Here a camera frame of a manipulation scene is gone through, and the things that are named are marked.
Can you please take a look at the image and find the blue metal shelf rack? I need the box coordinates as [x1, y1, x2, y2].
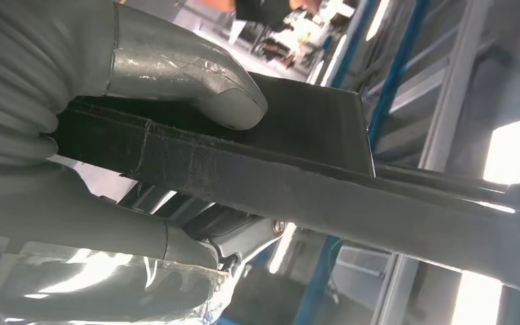
[293, 0, 427, 325]

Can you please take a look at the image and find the person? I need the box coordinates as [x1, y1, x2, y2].
[199, 0, 324, 26]

